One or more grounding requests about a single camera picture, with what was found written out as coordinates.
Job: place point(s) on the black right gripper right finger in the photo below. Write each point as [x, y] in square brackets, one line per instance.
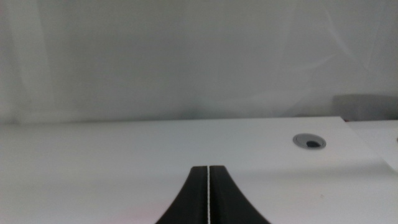
[224, 202]

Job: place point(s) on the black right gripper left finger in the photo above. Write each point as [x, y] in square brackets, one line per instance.
[192, 202]

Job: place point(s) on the white curtain backdrop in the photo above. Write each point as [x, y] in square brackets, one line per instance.
[155, 62]

